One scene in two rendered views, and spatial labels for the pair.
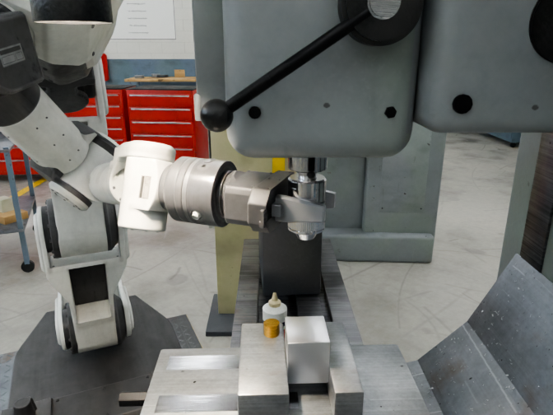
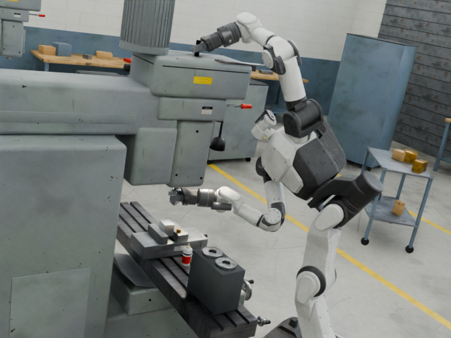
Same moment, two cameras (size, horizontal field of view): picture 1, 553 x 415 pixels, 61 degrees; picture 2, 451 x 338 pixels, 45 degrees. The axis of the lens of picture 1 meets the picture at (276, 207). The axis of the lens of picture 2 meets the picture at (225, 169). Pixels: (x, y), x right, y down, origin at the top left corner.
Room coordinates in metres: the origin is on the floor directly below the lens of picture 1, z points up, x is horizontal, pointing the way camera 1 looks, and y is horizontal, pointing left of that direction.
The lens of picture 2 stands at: (2.64, -1.22, 2.17)
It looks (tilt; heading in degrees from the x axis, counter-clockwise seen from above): 18 degrees down; 145
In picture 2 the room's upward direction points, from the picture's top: 10 degrees clockwise
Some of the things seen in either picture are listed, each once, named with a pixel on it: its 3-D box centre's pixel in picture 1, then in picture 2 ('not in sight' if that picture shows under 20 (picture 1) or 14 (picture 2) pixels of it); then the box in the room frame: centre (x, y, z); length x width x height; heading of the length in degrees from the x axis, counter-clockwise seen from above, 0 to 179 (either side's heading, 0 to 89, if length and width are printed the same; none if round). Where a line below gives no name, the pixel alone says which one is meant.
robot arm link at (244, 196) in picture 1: (239, 197); (194, 197); (0.59, 0.05, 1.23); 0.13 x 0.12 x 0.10; 161
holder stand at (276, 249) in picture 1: (286, 230); (215, 277); (0.98, -0.02, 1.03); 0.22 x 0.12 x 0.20; 4
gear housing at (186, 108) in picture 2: not in sight; (180, 102); (0.56, -0.08, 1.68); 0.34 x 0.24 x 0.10; 91
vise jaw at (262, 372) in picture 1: (262, 367); (175, 231); (0.52, 0.02, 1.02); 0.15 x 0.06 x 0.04; 2
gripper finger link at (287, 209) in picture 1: (298, 212); not in sight; (0.53, -0.03, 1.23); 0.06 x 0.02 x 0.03; 70
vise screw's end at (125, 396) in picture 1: (136, 398); not in sight; (0.51, 0.19, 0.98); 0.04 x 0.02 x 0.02; 92
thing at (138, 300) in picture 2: not in sight; (162, 277); (0.56, -0.04, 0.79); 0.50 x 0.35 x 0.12; 91
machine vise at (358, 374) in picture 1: (282, 389); (170, 238); (0.52, -0.01, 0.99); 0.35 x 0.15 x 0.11; 92
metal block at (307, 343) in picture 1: (305, 348); (166, 227); (0.52, -0.04, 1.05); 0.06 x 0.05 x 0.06; 2
